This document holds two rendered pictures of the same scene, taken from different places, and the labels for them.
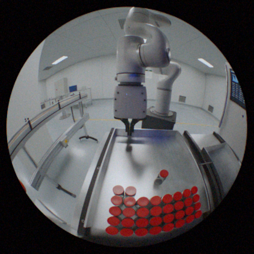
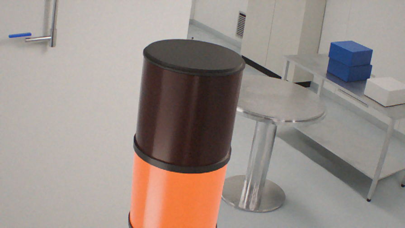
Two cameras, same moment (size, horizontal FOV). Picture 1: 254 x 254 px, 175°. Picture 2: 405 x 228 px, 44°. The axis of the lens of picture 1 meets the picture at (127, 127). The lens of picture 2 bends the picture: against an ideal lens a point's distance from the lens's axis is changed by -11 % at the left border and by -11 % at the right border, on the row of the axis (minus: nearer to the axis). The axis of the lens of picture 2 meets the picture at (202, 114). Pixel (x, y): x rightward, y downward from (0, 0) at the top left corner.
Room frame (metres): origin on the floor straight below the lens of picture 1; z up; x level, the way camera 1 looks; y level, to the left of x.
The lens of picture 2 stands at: (-0.35, -0.14, 2.43)
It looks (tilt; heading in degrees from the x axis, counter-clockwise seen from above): 23 degrees down; 49
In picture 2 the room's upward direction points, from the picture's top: 8 degrees clockwise
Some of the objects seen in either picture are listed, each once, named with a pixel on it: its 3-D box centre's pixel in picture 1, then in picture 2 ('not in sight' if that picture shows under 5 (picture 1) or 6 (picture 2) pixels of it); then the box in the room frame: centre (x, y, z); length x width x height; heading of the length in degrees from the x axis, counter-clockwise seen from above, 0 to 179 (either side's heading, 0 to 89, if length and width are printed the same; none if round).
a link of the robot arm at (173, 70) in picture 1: (169, 75); not in sight; (0.60, -0.30, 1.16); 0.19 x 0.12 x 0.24; 53
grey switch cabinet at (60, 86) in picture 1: (60, 92); (284, 7); (5.28, 4.97, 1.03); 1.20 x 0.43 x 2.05; 86
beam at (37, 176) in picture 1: (62, 140); not in sight; (0.68, 0.84, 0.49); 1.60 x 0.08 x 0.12; 176
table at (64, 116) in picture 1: (62, 106); (262, 147); (2.72, 2.61, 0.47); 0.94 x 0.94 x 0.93
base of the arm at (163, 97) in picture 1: (163, 101); not in sight; (0.62, -0.28, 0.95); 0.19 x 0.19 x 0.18
